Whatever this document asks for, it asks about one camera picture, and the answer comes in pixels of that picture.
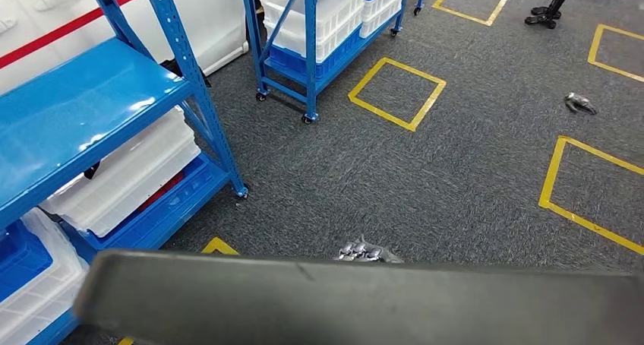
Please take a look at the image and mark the black plastic plate holder part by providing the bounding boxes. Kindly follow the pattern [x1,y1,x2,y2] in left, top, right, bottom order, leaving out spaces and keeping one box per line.
[74,248,644,345]

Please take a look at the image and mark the white car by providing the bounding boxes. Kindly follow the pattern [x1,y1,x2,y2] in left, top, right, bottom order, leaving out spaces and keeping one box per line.
[0,0,251,96]

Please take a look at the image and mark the white plastic crate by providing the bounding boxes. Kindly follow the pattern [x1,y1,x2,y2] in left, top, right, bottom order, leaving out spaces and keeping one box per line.
[359,2,403,39]
[0,207,90,328]
[39,106,198,223]
[85,148,202,239]
[260,0,369,40]
[264,15,365,65]
[0,282,90,345]
[359,0,406,21]

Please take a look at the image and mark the small black object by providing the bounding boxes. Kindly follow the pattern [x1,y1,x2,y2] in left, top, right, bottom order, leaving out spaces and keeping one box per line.
[160,58,213,88]

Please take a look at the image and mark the blue metal shelf rack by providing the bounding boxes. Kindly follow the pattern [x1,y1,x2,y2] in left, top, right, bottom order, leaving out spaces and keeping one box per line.
[0,0,249,345]

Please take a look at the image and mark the red item in crate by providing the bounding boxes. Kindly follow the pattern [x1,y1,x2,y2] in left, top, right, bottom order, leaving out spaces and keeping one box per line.
[135,171,186,214]

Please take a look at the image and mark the black legged stand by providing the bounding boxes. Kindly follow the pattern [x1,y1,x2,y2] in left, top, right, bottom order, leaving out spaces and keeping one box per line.
[524,0,579,30]

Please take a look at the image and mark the grey object on floor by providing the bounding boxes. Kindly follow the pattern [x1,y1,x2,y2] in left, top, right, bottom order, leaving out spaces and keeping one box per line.
[563,92,598,116]

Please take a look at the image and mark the red barrier belt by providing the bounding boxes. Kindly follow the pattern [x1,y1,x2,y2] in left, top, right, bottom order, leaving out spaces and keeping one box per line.
[0,0,145,71]

